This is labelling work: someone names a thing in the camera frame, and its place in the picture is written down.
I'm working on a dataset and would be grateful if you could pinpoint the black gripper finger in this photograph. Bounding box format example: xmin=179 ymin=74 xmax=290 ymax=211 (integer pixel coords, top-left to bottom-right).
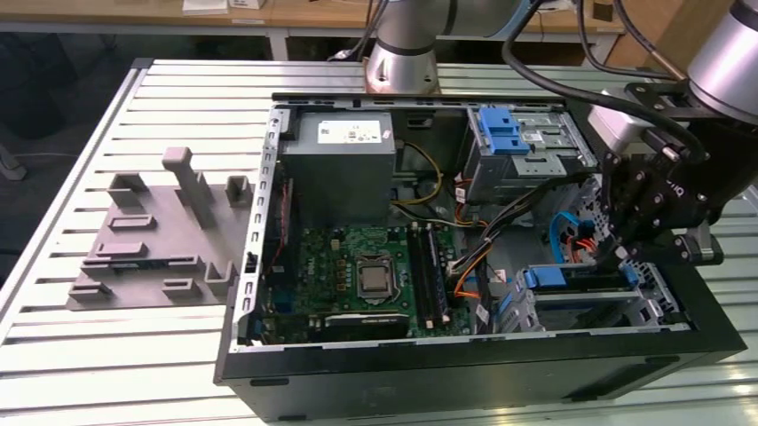
xmin=594 ymin=149 xmax=669 ymax=268
xmin=614 ymin=207 xmax=678 ymax=270

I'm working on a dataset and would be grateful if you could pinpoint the hard disk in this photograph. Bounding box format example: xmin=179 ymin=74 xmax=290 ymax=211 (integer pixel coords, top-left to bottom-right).
xmin=524 ymin=264 xmax=641 ymax=296

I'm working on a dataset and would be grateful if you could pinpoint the metal disk bay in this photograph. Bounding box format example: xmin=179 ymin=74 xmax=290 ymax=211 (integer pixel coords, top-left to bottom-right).
xmin=514 ymin=264 xmax=677 ymax=332

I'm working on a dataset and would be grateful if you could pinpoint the metal optical drive cage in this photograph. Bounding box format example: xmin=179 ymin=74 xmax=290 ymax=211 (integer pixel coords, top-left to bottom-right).
xmin=465 ymin=106 xmax=600 ymax=205

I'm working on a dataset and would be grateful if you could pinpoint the blue plastic latch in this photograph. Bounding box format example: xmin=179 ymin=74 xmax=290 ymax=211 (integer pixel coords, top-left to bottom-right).
xmin=480 ymin=107 xmax=532 ymax=155

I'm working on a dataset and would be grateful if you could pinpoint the wooden cabinet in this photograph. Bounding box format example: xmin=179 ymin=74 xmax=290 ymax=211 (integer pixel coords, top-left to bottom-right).
xmin=606 ymin=0 xmax=730 ymax=81

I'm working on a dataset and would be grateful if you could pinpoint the black RAM slot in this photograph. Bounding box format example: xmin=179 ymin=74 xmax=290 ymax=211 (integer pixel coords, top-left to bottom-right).
xmin=407 ymin=224 xmax=429 ymax=327

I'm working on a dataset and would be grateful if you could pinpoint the silver CPU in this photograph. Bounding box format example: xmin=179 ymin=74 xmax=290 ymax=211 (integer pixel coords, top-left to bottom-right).
xmin=358 ymin=264 xmax=397 ymax=297

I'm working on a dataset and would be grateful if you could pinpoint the CPU socket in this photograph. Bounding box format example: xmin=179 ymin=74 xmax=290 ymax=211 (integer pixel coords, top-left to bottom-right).
xmin=353 ymin=253 xmax=406 ymax=308

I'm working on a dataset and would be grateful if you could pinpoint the grey power supply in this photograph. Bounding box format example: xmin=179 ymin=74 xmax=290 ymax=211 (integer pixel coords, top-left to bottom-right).
xmin=279 ymin=110 xmax=397 ymax=225

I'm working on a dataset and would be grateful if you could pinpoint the black PC case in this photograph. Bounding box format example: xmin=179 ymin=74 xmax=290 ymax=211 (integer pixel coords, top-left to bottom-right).
xmin=213 ymin=91 xmax=749 ymax=422

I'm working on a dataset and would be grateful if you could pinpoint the black graphics card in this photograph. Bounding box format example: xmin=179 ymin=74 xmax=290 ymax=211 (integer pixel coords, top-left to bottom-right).
xmin=307 ymin=312 xmax=411 ymax=342

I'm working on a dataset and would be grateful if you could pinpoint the green motherboard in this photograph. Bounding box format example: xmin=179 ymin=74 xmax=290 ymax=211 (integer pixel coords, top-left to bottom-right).
xmin=259 ymin=224 xmax=480 ymax=341

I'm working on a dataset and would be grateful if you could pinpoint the grey parts rack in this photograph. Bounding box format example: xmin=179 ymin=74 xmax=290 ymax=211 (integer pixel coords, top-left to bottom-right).
xmin=66 ymin=146 xmax=258 ymax=314

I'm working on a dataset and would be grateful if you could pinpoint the wooden desk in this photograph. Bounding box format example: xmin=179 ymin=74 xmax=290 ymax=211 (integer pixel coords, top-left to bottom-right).
xmin=0 ymin=0 xmax=630 ymax=67

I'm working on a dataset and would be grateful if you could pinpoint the black office chair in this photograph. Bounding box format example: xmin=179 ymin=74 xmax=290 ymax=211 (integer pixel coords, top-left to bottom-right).
xmin=0 ymin=33 xmax=79 ymax=138

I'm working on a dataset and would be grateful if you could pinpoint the grey metal foot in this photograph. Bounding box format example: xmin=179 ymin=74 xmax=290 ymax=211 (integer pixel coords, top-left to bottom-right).
xmin=0 ymin=144 xmax=28 ymax=182

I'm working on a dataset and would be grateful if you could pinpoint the black power wire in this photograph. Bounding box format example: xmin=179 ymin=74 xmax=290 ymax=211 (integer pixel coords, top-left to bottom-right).
xmin=565 ymin=221 xmax=606 ymax=263

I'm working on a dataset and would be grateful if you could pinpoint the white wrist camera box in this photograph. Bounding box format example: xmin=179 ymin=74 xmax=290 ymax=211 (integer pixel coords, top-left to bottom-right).
xmin=589 ymin=88 xmax=658 ymax=152

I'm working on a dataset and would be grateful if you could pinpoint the blue wire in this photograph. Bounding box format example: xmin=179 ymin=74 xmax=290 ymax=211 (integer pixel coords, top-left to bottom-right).
xmin=549 ymin=211 xmax=596 ymax=267

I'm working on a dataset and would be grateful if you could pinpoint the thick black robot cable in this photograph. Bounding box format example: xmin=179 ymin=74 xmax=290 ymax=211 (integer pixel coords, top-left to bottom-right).
xmin=501 ymin=0 xmax=710 ymax=156

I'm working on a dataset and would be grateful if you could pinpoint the black cable brown sleeve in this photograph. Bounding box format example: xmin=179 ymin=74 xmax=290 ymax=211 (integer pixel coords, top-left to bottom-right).
xmin=613 ymin=0 xmax=689 ymax=85

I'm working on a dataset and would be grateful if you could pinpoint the orange wire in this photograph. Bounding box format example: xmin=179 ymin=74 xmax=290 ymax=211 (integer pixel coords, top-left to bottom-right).
xmin=453 ymin=259 xmax=493 ymax=299

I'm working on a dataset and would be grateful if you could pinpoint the yellow wire bundle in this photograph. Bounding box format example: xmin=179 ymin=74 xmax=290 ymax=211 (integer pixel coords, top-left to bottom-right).
xmin=390 ymin=140 xmax=446 ymax=206

